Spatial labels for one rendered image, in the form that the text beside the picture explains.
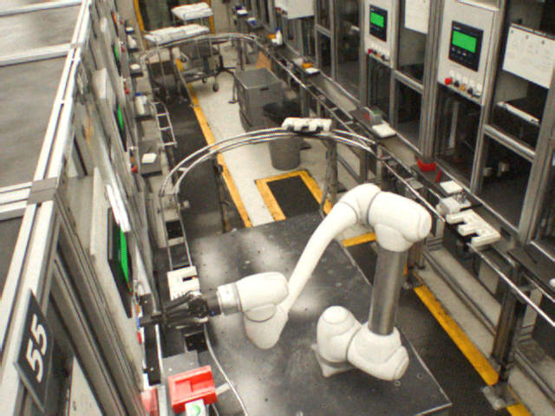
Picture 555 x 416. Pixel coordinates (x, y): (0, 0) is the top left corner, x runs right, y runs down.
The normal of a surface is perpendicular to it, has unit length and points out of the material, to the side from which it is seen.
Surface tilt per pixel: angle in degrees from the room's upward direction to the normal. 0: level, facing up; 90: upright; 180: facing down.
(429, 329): 0
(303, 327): 0
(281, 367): 0
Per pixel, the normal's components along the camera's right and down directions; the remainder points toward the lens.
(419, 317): -0.09, -0.83
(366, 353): -0.66, 0.24
